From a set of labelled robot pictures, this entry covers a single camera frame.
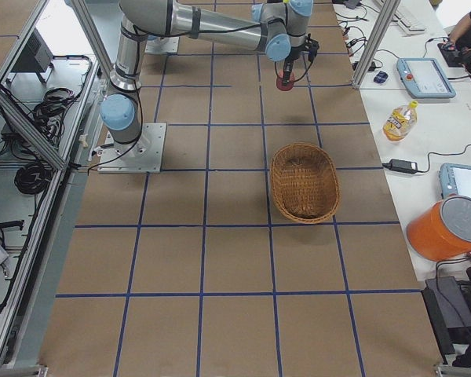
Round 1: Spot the dark red apple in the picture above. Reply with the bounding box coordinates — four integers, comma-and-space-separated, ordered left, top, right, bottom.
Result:
276, 71, 295, 92

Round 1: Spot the wicker basket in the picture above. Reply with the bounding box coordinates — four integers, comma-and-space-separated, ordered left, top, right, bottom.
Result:
270, 142, 341, 225

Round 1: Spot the small blue mouse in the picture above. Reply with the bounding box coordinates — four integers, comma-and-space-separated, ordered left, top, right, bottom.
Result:
373, 71, 389, 84

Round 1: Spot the white keyboard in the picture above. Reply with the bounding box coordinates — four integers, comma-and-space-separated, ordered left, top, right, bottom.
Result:
393, 4, 427, 35

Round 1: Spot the far blue teach pendant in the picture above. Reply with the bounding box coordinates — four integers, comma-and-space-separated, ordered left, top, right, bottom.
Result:
396, 58, 456, 99

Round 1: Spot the blue teach pendant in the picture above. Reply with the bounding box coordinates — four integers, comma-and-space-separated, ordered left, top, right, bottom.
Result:
439, 163, 471, 198
396, 58, 456, 99

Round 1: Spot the orange juice bottle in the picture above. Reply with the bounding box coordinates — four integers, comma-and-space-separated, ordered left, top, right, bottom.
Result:
382, 101, 418, 141

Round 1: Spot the black power adapter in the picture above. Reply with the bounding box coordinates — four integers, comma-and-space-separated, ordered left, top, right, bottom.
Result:
382, 159, 418, 174

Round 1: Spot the near blue teach pendant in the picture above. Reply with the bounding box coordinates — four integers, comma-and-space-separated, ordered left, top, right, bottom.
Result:
439, 163, 471, 198

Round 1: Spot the orange bucket grey lid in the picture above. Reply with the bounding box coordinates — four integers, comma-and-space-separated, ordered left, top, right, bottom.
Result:
406, 196, 471, 262

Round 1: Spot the aluminium frame post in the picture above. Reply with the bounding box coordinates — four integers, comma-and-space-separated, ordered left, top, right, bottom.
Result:
352, 0, 400, 90

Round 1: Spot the black cable coil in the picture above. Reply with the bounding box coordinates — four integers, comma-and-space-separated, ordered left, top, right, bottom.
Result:
14, 160, 50, 196

